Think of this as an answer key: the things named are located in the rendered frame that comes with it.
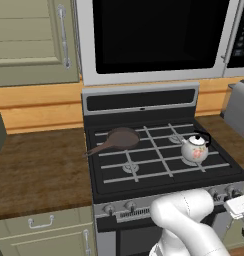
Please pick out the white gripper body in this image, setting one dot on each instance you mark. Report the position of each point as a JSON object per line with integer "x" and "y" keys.
{"x": 240, "y": 205}

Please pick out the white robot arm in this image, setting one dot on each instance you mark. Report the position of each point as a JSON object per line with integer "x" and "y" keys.
{"x": 184, "y": 213}

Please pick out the silver stove knob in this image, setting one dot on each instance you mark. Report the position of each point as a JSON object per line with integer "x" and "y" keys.
{"x": 213, "y": 192}
{"x": 232, "y": 190}
{"x": 109, "y": 209}
{"x": 130, "y": 205}

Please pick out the white floral kettle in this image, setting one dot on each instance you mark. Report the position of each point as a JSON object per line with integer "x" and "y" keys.
{"x": 194, "y": 151}

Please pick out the black and silver stove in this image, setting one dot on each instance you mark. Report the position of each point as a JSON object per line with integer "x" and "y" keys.
{"x": 150, "y": 160}

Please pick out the green base cupboard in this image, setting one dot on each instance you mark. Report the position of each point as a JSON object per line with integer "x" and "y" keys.
{"x": 234, "y": 235}

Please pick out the silver toaster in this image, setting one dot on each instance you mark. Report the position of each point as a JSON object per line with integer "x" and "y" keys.
{"x": 239, "y": 106}

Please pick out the oven door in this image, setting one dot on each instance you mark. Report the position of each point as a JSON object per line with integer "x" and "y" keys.
{"x": 134, "y": 243}

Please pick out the brown frying pan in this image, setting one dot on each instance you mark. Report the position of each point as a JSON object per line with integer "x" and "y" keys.
{"x": 123, "y": 138}

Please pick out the green drawer front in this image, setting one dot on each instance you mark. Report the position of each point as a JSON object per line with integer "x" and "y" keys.
{"x": 64, "y": 220}

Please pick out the silver microwave oven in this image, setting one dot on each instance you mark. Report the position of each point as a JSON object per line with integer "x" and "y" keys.
{"x": 154, "y": 36}

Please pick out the green base cupboard door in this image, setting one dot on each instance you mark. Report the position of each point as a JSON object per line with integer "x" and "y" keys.
{"x": 44, "y": 245}

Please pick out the green wall cupboard door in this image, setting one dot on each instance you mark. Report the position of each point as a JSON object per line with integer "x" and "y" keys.
{"x": 24, "y": 40}

